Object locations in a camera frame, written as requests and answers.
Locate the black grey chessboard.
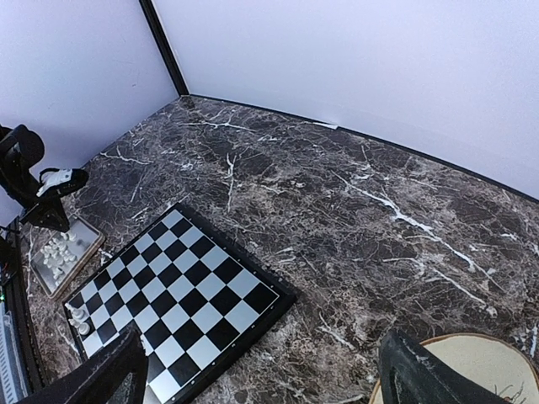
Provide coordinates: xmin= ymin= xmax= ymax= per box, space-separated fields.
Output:
xmin=65 ymin=204 xmax=296 ymax=403

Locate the round wooden bird coaster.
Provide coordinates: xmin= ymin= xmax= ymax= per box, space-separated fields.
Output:
xmin=368 ymin=332 xmax=539 ymax=404

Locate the white rook chess piece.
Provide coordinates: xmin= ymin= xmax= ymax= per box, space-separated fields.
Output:
xmin=67 ymin=305 xmax=88 ymax=323

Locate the metal tray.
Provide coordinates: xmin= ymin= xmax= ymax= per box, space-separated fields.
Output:
xmin=30 ymin=215 xmax=105 ymax=300

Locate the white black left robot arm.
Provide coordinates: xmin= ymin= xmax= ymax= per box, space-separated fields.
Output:
xmin=1 ymin=125 xmax=70 ymax=231

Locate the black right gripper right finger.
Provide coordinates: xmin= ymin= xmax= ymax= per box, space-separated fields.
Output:
xmin=377 ymin=327 xmax=523 ymax=404

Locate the white slotted cable duct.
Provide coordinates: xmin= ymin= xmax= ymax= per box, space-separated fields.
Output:
xmin=1 ymin=316 xmax=19 ymax=403

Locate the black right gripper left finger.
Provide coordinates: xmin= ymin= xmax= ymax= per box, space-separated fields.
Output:
xmin=21 ymin=327 xmax=149 ymax=404

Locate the white chess piece cluster left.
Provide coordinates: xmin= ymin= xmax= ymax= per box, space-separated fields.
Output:
xmin=41 ymin=238 xmax=67 ymax=280

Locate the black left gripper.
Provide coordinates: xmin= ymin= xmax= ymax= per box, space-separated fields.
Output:
xmin=19 ymin=197 xmax=70 ymax=231

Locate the white chess piece cluster right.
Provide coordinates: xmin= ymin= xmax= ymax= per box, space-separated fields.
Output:
xmin=56 ymin=231 xmax=77 ymax=262

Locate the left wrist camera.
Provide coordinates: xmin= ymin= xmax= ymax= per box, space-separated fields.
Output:
xmin=36 ymin=168 xmax=89 ymax=198

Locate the white chess piece cluster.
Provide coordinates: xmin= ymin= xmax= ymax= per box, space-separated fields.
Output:
xmin=41 ymin=238 xmax=67 ymax=280
xmin=56 ymin=231 xmax=77 ymax=262

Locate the black left frame post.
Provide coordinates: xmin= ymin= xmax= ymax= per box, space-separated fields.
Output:
xmin=139 ymin=0 xmax=189 ymax=97

